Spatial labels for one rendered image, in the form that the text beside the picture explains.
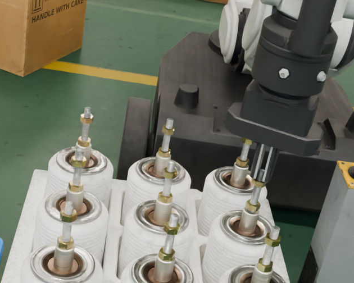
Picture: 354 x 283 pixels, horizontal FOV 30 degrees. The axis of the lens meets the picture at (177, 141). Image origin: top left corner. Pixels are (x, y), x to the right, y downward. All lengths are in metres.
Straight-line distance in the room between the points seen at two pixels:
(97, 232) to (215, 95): 0.68
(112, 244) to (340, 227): 0.33
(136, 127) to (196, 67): 0.39
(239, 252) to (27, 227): 0.30
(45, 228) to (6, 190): 0.50
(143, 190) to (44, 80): 0.91
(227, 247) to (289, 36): 0.30
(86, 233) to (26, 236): 0.12
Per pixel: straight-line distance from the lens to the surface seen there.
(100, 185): 0.98
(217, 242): 0.91
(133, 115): 1.29
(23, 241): 0.96
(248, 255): 0.90
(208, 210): 1.02
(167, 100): 1.32
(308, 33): 0.73
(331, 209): 1.02
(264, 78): 0.79
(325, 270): 1.05
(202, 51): 1.72
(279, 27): 0.77
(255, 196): 0.89
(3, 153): 1.49
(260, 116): 0.82
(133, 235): 0.89
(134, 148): 1.27
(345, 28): 1.13
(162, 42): 2.21
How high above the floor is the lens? 0.77
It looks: 29 degrees down
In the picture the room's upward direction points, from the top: 11 degrees clockwise
